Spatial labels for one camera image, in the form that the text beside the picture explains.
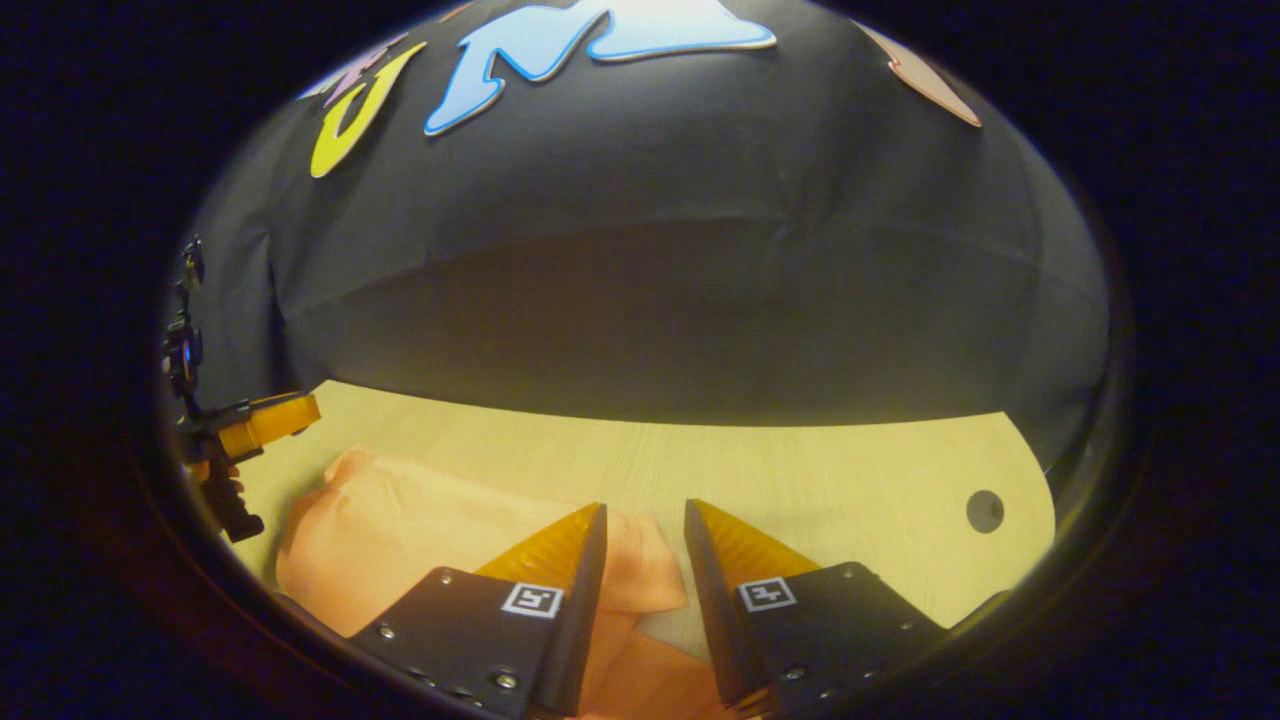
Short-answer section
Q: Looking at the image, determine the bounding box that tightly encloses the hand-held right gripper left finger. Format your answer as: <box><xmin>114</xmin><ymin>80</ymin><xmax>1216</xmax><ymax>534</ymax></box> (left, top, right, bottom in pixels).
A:
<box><xmin>345</xmin><ymin>502</ymin><xmax>609</xmax><ymax>719</ymax></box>

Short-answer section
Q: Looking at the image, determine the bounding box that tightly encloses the orange T-shirt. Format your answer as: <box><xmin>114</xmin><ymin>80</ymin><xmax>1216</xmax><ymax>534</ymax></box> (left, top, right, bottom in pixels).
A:
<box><xmin>275</xmin><ymin>445</ymin><xmax>746</xmax><ymax>720</ymax></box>

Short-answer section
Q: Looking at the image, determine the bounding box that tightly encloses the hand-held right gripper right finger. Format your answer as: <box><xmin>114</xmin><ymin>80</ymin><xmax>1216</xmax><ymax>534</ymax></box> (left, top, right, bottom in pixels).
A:
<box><xmin>684</xmin><ymin>498</ymin><xmax>951</xmax><ymax>719</ymax></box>

